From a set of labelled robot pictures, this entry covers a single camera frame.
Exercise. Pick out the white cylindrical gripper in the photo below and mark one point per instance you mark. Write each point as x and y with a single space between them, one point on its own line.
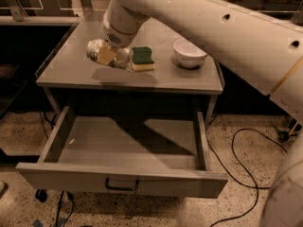
120 38

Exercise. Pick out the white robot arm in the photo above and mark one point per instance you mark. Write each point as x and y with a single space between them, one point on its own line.
265 52

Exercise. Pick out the grey metal counter cabinet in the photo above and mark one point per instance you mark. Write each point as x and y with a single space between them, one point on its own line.
70 68

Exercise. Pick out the open grey top drawer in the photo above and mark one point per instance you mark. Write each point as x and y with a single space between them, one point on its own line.
168 154

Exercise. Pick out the green and yellow sponge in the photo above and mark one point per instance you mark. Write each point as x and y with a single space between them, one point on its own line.
142 59

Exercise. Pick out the white bowl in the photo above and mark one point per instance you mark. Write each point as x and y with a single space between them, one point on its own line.
188 54

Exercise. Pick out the black caster wheel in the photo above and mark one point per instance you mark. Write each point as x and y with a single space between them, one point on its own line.
41 195

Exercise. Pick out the wheeled cart base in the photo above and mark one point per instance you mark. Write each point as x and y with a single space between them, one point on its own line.
293 129

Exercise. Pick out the white horizontal rail pipe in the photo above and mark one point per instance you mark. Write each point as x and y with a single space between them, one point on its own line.
39 21

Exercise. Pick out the black drawer handle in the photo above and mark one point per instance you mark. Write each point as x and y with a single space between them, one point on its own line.
121 185

